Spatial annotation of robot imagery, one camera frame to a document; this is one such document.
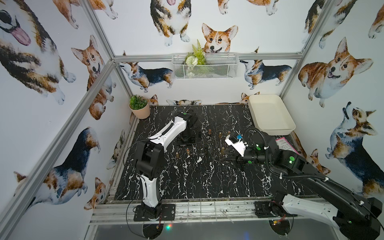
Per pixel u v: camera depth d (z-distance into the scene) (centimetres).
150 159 50
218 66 92
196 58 82
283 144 98
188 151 85
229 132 106
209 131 101
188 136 75
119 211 78
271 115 108
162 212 73
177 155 93
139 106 103
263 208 74
